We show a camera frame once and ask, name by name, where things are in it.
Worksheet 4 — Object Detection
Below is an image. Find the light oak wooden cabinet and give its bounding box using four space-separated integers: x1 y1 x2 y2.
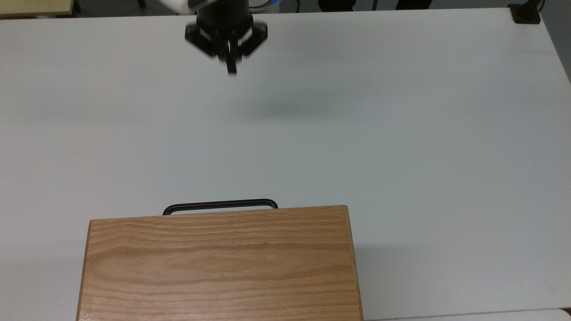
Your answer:
76 205 364 321

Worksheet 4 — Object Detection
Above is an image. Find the black table corner clamp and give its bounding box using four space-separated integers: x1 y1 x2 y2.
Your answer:
508 0 542 24

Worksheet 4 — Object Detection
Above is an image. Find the black metal handle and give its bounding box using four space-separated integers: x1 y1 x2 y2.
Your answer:
162 199 279 216

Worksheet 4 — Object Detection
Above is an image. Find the black stand foot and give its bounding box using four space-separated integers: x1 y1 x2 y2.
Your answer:
318 0 357 12
395 0 433 10

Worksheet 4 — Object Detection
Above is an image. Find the yellow wooden table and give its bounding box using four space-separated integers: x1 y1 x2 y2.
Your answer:
0 0 75 19

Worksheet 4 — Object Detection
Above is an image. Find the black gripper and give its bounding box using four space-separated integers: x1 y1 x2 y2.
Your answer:
185 20 269 75

